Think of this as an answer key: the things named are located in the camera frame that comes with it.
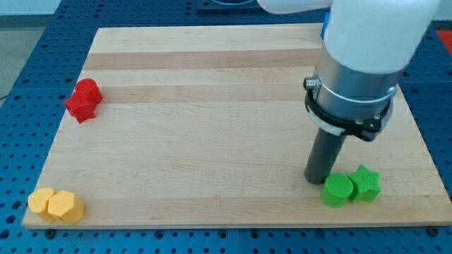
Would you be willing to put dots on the green star block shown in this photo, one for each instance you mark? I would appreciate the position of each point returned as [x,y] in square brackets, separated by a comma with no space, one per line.
[366,186]

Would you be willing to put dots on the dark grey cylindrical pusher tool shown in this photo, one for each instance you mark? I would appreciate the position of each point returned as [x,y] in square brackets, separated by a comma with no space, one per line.
[322,157]

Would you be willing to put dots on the green cylinder block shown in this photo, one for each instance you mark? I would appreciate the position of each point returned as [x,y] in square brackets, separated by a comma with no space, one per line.
[336,190]

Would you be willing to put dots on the yellow pentagon block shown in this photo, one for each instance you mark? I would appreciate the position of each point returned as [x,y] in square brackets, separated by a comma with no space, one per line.
[38,203]

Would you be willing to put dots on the wooden board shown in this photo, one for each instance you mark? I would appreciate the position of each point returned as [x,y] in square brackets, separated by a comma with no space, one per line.
[205,127]

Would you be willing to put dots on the yellow hexagon block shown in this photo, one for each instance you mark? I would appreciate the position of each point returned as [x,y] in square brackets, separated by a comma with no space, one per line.
[66,206]

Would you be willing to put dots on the red star block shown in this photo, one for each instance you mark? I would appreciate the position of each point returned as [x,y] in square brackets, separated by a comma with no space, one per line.
[81,106]

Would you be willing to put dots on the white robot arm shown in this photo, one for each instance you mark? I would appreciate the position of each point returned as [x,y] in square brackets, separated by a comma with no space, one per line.
[366,46]

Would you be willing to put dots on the red cylinder block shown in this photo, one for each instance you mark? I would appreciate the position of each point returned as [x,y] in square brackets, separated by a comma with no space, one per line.
[89,89]

